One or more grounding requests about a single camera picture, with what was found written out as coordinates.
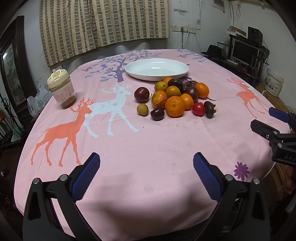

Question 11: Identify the red cherry tomato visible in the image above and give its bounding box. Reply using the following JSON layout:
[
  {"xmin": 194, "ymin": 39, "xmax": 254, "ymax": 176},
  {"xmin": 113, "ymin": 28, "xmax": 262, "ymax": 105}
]
[{"xmin": 192, "ymin": 102, "xmax": 205, "ymax": 116}]

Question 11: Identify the large front tangerine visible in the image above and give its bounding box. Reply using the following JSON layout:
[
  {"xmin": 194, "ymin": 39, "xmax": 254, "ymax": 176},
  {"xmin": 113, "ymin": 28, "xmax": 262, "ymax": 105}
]
[{"xmin": 165, "ymin": 96, "xmax": 186, "ymax": 118}]

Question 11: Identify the large dark plum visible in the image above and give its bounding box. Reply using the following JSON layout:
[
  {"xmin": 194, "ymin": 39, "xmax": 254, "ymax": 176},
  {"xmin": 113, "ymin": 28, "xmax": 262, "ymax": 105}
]
[{"xmin": 134, "ymin": 87, "xmax": 150, "ymax": 103}]

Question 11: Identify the small dark mangosteen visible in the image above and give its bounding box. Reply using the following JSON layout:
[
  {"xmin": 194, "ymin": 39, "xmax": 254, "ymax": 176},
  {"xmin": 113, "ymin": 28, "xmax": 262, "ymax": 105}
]
[{"xmin": 204, "ymin": 101, "xmax": 216, "ymax": 118}]

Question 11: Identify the dark cherry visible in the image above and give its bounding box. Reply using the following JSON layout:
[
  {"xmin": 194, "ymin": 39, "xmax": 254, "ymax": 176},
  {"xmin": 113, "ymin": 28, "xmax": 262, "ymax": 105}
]
[{"xmin": 151, "ymin": 106, "xmax": 165, "ymax": 121}]

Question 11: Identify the white plastic bucket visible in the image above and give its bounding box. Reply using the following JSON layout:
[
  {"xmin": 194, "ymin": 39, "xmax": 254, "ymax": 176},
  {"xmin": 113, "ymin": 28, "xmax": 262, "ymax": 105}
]
[{"xmin": 264, "ymin": 69, "xmax": 284, "ymax": 97}]

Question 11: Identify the computer monitor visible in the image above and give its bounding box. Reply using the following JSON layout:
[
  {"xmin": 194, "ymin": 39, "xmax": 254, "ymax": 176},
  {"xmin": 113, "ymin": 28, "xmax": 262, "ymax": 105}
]
[{"xmin": 231, "ymin": 39, "xmax": 259, "ymax": 67}]

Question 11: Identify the right orange tangerine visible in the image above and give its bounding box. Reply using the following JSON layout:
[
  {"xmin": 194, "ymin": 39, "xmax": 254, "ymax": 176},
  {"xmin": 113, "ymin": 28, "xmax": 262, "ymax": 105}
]
[{"xmin": 195, "ymin": 82, "xmax": 209, "ymax": 98}]

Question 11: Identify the middle small orange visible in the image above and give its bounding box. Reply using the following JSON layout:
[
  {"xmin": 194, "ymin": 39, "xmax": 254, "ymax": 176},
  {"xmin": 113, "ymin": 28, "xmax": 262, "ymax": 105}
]
[{"xmin": 180, "ymin": 93, "xmax": 194, "ymax": 110}]

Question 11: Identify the black speaker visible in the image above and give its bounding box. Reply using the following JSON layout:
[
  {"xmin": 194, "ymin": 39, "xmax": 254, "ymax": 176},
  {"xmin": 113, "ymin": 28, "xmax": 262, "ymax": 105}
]
[{"xmin": 247, "ymin": 26, "xmax": 263, "ymax": 46}]

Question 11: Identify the black hat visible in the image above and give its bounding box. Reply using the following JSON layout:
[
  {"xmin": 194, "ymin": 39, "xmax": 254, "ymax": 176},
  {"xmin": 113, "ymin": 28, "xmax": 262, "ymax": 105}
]
[{"xmin": 201, "ymin": 45, "xmax": 223, "ymax": 59}]

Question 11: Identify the dark passion fruit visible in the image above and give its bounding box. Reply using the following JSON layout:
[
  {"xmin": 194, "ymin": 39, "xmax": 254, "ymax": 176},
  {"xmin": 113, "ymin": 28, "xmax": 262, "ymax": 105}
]
[{"xmin": 168, "ymin": 79, "xmax": 183, "ymax": 91}]

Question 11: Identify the clear plastic bag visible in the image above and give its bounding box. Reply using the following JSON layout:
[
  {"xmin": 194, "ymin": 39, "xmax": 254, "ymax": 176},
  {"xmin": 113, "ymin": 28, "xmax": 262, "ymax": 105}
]
[{"xmin": 27, "ymin": 84, "xmax": 52, "ymax": 118}]

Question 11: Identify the yellow orange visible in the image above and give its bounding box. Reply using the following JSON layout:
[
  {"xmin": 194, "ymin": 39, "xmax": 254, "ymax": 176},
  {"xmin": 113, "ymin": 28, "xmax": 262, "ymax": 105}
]
[{"xmin": 154, "ymin": 81, "xmax": 168, "ymax": 92}]

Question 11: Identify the pink deer tablecloth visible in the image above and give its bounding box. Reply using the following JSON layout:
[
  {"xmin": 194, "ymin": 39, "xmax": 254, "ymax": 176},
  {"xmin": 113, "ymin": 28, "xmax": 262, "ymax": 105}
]
[{"xmin": 14, "ymin": 50, "xmax": 290, "ymax": 240}]

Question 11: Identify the white oval plate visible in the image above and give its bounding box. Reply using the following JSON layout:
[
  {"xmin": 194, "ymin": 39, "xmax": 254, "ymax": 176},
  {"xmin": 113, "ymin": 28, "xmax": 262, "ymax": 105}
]
[{"xmin": 125, "ymin": 58, "xmax": 189, "ymax": 82}]

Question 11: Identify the cream lidded drink cup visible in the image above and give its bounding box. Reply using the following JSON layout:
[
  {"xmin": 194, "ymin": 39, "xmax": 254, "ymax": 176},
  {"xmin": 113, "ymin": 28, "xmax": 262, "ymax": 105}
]
[{"xmin": 47, "ymin": 69, "xmax": 76, "ymax": 109}]

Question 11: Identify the striped beige curtain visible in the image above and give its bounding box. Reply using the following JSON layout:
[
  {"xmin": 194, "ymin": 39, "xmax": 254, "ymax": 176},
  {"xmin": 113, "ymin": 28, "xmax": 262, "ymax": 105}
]
[{"xmin": 39, "ymin": 0, "xmax": 170, "ymax": 66}]

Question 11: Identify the wall power strip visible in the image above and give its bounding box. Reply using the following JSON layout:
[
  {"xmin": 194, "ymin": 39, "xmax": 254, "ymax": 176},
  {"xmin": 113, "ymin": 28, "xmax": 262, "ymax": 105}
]
[{"xmin": 171, "ymin": 25, "xmax": 197, "ymax": 34}]

